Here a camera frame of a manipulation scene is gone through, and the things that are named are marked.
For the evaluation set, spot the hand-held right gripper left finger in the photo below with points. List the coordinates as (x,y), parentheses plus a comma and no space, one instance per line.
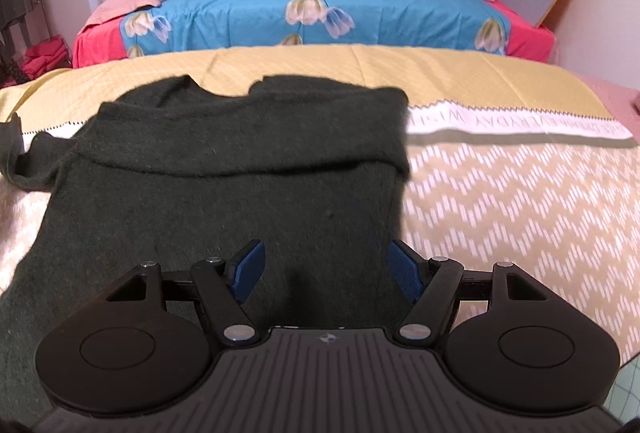
(248,266)

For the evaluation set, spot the blue floral bedsheet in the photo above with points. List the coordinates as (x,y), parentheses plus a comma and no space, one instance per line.
(320,8)

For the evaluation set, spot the pink cloth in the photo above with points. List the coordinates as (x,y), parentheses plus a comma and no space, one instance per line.
(622,98)

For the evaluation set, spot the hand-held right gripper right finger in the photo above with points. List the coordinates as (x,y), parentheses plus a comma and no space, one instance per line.
(406,271)

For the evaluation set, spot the red bed sheet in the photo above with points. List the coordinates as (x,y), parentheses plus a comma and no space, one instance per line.
(95,44)

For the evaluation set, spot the pile of red clothes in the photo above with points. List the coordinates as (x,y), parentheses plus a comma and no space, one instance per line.
(42,58)

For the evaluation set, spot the yellow zigzag patterned blanket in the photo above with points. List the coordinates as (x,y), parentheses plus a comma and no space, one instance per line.
(500,183)

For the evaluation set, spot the dark green knit sweater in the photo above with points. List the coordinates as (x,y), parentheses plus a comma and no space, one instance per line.
(210,193)

